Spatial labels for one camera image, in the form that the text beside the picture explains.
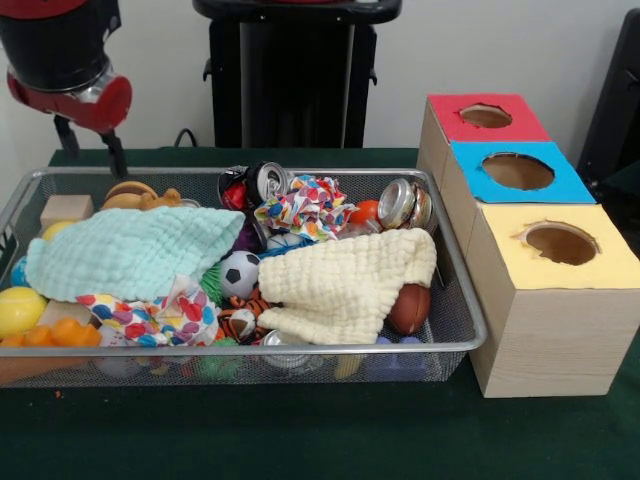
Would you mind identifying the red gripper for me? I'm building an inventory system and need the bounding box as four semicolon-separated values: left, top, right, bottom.
6;74;134;179

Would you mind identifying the mint green waffle cloth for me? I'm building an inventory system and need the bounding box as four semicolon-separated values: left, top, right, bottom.
24;205;247;304

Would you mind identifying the cream waffle cloth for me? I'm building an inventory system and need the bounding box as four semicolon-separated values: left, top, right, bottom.
257;227;439;346

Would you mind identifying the wooden box with three holes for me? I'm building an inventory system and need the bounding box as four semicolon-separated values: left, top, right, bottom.
417;92;640;399

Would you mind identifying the large colourful spotted cloth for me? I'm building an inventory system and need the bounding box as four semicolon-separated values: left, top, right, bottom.
75;273;221;349

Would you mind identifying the yellow tennis ball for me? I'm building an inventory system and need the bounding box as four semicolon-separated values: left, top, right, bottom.
0;287;49;339

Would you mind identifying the orange plastic toy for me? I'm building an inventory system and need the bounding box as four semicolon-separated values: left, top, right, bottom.
0;318;104;349

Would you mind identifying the small soccer ball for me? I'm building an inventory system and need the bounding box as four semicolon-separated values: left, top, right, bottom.
219;249;262;300

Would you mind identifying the crumpled colourful spotted cloth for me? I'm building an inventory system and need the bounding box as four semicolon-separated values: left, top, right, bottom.
253;174;359;244

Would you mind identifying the orange tiger plush toy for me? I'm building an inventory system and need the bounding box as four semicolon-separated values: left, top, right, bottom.
219;289;284;346

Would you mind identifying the crushed silver can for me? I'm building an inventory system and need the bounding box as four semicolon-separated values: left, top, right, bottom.
377;178;434;231

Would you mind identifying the dark green table cloth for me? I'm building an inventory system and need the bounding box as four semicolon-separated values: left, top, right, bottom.
0;147;640;480

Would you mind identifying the brown toy football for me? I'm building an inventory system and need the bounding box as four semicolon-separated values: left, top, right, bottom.
387;283;432;335

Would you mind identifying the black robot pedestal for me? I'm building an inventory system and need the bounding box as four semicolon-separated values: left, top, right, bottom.
192;0;404;149

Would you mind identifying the silver wire mesh bin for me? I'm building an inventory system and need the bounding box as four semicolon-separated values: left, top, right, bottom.
0;167;490;389

